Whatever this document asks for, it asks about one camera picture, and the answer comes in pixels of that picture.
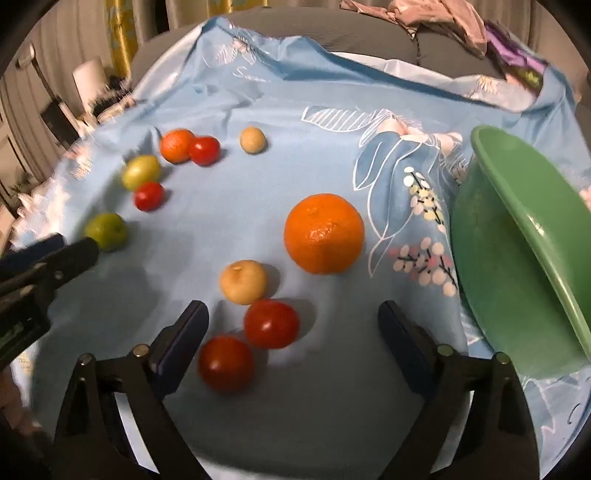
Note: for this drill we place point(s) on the blue floral cloth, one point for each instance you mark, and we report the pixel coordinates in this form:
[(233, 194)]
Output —
[(277, 184)]

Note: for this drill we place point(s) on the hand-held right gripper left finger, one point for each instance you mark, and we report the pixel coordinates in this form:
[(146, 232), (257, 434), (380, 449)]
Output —
[(182, 344)]

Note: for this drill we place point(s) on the yellow patterned curtain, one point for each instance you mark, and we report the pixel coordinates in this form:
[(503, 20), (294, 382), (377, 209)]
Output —
[(122, 32)]

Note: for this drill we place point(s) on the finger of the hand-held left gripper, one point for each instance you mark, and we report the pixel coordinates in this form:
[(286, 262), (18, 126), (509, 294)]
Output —
[(37, 251), (74, 258)]

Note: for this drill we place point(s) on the pink crumpled cloth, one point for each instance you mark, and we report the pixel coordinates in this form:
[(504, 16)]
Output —
[(443, 23)]

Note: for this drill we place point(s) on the purple cloth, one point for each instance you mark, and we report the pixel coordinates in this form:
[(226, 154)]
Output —
[(512, 50)]

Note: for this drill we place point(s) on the green plastic basin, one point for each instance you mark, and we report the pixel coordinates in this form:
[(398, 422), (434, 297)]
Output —
[(498, 277)]

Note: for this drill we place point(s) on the white cylindrical object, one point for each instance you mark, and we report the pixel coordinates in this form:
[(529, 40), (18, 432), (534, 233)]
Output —
[(88, 78)]

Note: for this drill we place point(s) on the grey sofa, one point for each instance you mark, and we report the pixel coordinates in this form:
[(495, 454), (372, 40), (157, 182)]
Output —
[(295, 23)]

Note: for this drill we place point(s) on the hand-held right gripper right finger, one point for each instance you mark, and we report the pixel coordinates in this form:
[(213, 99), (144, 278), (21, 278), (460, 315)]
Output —
[(406, 346)]

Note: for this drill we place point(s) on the large orange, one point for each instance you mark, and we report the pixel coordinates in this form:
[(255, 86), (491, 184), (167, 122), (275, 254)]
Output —
[(323, 233)]

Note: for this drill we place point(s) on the black box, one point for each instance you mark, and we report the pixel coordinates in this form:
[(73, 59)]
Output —
[(57, 122)]

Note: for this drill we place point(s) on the green round fruit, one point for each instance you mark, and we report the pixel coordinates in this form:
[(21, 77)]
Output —
[(141, 172), (107, 230)]

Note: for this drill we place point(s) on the red tomato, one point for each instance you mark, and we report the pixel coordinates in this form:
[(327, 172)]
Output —
[(226, 364), (271, 323), (205, 151), (148, 196)]

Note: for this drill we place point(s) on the small orange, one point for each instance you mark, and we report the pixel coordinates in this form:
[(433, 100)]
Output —
[(175, 145)]

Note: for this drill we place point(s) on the beige round fruit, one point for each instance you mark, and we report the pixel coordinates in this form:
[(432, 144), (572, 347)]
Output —
[(253, 140), (243, 281)]

